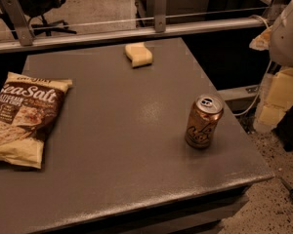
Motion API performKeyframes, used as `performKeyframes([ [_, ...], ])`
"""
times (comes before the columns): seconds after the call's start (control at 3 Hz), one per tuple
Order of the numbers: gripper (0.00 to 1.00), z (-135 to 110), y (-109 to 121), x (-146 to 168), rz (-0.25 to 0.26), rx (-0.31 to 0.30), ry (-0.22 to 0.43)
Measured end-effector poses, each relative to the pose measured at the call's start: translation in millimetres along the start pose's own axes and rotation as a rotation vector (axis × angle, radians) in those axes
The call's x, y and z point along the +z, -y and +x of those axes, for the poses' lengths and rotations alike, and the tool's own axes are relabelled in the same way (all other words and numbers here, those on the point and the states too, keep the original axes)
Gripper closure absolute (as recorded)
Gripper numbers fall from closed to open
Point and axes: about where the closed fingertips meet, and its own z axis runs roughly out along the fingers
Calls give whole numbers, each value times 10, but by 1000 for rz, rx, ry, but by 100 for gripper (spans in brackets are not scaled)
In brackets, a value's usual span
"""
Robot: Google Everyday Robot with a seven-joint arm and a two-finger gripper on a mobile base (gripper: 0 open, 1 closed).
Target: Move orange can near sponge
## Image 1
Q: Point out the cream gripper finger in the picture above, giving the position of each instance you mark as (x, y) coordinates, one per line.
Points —
(262, 41)
(276, 98)

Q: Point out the orange soda can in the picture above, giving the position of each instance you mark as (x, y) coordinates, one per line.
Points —
(205, 113)

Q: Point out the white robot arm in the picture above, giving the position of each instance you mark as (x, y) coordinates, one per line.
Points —
(281, 41)

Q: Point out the yellow sponge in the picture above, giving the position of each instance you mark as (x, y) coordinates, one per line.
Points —
(138, 54)

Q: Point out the black office chair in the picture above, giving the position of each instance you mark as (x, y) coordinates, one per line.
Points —
(37, 9)

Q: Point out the sea salt chips bag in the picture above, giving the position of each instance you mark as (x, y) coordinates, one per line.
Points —
(29, 108)

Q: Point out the metal rail bracket centre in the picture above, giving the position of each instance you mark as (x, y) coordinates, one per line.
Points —
(160, 15)

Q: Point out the metal rail bracket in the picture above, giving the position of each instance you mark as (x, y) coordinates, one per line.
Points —
(160, 15)
(17, 18)

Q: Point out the metal rail bracket left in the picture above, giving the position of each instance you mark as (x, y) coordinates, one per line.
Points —
(17, 18)

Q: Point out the metal guard rail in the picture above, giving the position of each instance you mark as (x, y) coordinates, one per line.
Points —
(137, 35)

